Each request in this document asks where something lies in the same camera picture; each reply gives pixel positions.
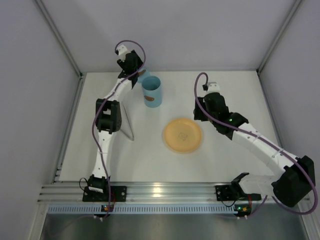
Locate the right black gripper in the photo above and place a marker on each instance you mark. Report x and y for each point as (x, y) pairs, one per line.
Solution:
(199, 113)

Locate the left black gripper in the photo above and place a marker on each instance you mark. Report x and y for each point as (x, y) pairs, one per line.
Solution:
(136, 69)

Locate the light blue lid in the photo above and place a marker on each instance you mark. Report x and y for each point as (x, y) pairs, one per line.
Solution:
(142, 74)

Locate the light blue cylindrical container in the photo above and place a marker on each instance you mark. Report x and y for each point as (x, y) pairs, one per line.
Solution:
(152, 91)

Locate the metal tongs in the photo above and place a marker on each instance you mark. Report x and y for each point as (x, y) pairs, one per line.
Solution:
(126, 127)

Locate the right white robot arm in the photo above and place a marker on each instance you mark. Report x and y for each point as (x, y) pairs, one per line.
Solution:
(292, 177)

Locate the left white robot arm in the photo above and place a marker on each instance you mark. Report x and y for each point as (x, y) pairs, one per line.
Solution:
(108, 122)

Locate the yellow round plate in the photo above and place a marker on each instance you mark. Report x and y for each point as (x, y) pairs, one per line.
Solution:
(183, 135)

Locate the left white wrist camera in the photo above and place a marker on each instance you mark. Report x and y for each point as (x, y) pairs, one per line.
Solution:
(121, 52)

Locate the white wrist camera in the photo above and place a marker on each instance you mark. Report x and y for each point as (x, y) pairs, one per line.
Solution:
(211, 87)
(121, 52)

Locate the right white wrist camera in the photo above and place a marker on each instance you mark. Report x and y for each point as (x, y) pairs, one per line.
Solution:
(211, 87)

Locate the left aluminium frame post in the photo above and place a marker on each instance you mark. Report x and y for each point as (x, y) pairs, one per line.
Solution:
(57, 35)

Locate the aluminium frame post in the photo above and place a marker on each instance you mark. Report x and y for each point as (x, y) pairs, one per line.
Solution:
(293, 10)
(57, 35)

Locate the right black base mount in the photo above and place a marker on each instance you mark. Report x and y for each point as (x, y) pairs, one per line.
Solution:
(225, 193)

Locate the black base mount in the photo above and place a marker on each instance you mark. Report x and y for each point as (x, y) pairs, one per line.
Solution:
(118, 194)
(225, 193)

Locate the right aluminium frame post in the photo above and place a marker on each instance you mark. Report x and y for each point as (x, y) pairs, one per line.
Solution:
(293, 10)

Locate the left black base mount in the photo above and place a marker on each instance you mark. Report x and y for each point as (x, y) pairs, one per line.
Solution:
(118, 194)

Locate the aluminium mounting rail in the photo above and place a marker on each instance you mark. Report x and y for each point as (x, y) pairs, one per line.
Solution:
(136, 192)

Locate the white slotted cable duct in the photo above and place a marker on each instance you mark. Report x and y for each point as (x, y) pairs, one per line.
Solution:
(139, 209)

